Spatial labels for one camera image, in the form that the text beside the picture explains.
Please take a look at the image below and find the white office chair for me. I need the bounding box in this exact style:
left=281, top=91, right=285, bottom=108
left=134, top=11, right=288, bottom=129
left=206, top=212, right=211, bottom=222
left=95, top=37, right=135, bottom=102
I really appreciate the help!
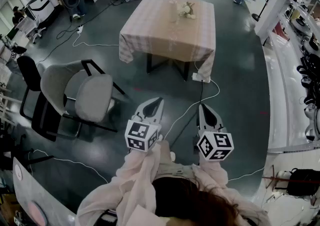
left=17, top=16, right=47, bottom=45

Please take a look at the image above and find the black standing fan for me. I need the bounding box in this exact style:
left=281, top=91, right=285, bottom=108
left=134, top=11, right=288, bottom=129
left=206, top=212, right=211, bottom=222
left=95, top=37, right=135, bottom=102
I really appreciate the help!
left=251, top=0, right=276, bottom=23

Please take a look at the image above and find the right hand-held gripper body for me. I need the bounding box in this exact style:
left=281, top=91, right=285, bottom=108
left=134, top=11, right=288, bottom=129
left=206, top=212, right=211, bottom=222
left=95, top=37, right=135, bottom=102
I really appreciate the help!
left=193, top=124, right=235, bottom=163

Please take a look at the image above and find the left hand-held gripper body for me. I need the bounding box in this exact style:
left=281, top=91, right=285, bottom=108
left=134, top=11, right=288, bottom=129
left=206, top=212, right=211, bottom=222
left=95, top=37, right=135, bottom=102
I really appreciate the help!
left=124, top=112, right=165, bottom=152

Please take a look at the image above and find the black floor cable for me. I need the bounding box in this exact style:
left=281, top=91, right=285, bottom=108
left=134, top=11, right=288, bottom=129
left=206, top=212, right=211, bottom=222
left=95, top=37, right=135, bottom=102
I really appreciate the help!
left=169, top=79, right=205, bottom=151

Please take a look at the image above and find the person's right forearm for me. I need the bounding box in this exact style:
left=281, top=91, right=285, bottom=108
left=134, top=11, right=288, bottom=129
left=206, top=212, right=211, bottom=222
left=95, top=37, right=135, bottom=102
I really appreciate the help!
left=192, top=158, right=230, bottom=188

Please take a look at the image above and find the pink checked tablecloth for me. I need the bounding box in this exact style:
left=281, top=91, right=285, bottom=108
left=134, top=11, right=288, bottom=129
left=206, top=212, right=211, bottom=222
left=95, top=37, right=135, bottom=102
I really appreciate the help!
left=118, top=0, right=216, bottom=82

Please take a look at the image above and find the row of black white devices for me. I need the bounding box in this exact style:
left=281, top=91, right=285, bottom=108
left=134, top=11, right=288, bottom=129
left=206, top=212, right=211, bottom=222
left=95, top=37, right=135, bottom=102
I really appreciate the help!
left=284, top=0, right=320, bottom=143

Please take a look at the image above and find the person's torso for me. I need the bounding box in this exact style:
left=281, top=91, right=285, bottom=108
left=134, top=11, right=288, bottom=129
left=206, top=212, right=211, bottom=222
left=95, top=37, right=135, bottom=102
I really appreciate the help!
left=74, top=154, right=273, bottom=226

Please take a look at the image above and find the person's left forearm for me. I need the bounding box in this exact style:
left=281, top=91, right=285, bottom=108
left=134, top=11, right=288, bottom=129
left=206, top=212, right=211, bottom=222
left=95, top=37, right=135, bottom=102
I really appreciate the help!
left=116, top=142, right=173, bottom=196

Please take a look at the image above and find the black table frame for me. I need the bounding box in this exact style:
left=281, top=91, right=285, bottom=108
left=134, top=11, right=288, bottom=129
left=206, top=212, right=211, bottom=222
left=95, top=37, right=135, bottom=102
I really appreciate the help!
left=146, top=53, right=190, bottom=82

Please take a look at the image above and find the white shelf rack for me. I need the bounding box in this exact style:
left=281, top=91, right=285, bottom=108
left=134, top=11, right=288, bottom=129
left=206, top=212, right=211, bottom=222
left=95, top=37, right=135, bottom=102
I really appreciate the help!
left=253, top=0, right=320, bottom=155

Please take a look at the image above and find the white floor cable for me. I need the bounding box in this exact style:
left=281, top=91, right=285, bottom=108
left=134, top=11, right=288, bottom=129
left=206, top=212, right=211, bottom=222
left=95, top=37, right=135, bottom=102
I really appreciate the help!
left=72, top=32, right=120, bottom=48
left=163, top=78, right=221, bottom=141

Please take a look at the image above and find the black office chair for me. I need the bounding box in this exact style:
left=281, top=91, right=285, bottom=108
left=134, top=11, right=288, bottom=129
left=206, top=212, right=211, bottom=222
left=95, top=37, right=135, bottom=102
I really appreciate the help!
left=16, top=55, right=83, bottom=143

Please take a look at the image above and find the white flower bouquet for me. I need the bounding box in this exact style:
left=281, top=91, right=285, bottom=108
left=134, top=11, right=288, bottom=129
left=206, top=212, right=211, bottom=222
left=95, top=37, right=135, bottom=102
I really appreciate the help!
left=176, top=1, right=197, bottom=20

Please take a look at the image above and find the grey shell chair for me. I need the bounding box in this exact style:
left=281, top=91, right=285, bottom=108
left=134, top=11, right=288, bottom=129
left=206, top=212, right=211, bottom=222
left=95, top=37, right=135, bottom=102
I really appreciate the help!
left=39, top=59, right=130, bottom=133

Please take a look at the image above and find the white pink panel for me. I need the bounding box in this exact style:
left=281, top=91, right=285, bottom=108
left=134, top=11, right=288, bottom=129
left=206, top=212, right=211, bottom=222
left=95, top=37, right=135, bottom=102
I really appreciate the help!
left=12, top=157, right=76, bottom=226

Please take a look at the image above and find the white wheeled machine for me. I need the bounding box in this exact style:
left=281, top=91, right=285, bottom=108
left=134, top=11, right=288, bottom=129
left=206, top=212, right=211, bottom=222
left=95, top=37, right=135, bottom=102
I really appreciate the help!
left=24, top=0, right=60, bottom=21

